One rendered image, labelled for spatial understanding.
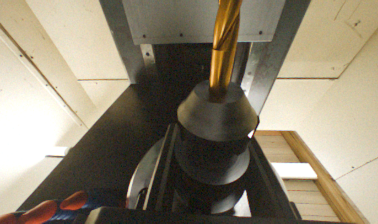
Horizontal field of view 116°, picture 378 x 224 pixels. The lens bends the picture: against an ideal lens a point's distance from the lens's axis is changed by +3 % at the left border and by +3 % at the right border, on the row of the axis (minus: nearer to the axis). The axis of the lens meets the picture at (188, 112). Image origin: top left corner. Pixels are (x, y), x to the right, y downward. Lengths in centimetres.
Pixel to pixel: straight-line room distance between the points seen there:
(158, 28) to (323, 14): 90
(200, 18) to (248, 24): 15
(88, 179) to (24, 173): 90
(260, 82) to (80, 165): 68
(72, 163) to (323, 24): 126
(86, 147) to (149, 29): 40
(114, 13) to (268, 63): 61
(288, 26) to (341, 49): 71
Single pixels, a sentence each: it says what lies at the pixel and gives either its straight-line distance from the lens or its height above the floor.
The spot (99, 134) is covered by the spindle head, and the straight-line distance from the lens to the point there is 41.
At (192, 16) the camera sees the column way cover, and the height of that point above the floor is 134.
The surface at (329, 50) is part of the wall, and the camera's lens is 122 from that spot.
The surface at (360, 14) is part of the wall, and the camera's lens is 123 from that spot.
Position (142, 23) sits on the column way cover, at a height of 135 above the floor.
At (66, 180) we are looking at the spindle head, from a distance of 37.
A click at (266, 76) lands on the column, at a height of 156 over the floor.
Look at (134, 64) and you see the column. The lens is 61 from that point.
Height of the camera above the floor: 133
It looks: 40 degrees up
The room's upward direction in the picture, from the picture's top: 177 degrees clockwise
